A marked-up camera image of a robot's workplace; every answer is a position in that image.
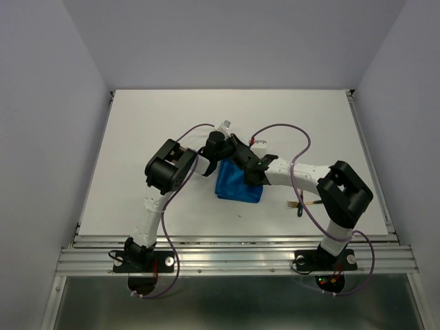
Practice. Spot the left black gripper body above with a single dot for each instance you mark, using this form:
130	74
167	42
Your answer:
227	149

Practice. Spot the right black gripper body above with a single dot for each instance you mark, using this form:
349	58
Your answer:
247	180

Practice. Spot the blue cloth napkin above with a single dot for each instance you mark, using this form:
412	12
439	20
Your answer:
230	185

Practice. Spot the gold spoon green handle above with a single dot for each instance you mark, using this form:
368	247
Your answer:
300	206

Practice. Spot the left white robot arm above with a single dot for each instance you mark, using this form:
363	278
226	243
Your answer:
165	175

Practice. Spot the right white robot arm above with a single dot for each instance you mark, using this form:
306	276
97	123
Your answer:
344	195

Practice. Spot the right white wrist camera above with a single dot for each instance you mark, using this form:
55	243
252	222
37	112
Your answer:
258	147

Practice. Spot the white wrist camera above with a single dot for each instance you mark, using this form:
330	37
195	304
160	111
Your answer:
258	147
224	128

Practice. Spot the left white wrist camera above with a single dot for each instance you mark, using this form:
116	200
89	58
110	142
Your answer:
224	128

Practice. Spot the gold fork green handle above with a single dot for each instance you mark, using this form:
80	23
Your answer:
297	204

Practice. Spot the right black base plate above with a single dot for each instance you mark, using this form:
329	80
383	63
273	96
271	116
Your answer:
321	261

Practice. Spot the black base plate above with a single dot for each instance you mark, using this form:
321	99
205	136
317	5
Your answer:
321	261
161	262

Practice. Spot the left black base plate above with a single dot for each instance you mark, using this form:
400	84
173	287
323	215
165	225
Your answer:
161	262

